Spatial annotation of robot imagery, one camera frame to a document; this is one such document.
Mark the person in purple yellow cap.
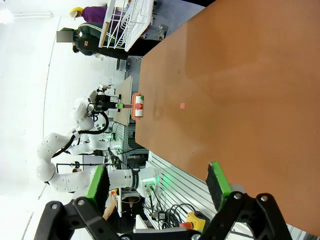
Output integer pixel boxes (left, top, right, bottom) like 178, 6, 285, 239
69, 5, 126, 26

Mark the wooden background table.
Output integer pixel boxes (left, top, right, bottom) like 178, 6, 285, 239
113, 74, 134, 127

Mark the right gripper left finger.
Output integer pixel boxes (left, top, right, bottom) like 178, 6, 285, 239
33, 163, 126, 240

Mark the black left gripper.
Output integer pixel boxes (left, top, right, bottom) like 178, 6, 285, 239
93, 94, 125, 112

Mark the seated person black shirt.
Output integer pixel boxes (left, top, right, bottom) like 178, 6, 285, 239
101, 194, 151, 234

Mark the white wire dish rack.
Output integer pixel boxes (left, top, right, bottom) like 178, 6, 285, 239
98, 0, 155, 52

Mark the black cable bundle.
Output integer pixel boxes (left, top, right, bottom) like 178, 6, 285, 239
141, 184, 199, 230

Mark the yellow emergency stop button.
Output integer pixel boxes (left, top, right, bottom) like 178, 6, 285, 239
179, 210, 207, 230

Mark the grey aluminium slatted frame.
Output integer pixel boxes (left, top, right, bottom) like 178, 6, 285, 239
146, 149, 320, 240

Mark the black corrugated hose left arm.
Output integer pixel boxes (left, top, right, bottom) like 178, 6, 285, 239
51, 109, 110, 159

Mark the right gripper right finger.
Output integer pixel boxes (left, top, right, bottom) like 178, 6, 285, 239
199, 161, 294, 240

